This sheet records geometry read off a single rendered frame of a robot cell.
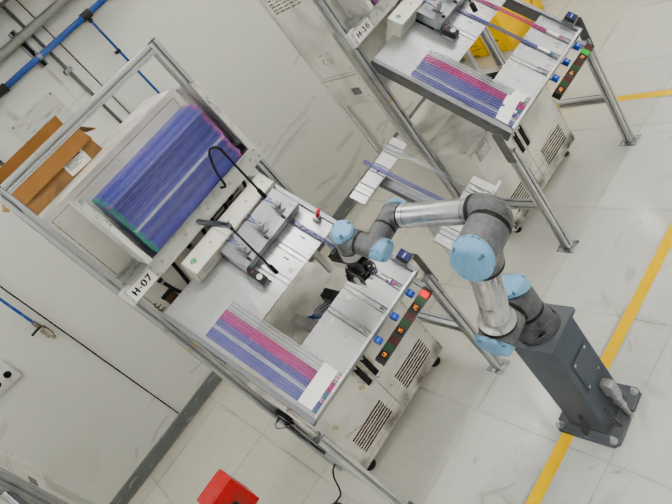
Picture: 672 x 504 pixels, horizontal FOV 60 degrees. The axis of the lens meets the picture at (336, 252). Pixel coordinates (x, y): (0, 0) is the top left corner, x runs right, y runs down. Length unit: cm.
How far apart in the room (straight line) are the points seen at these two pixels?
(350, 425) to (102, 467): 190
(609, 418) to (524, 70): 152
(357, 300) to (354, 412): 61
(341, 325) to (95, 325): 195
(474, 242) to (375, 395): 135
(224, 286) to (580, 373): 131
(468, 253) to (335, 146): 303
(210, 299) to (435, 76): 139
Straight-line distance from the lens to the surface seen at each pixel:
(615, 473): 237
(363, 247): 178
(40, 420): 387
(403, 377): 278
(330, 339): 219
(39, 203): 247
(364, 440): 273
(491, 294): 165
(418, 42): 290
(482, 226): 151
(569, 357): 210
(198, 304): 231
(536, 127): 333
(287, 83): 425
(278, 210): 234
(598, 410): 231
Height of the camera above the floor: 205
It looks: 29 degrees down
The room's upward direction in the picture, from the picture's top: 42 degrees counter-clockwise
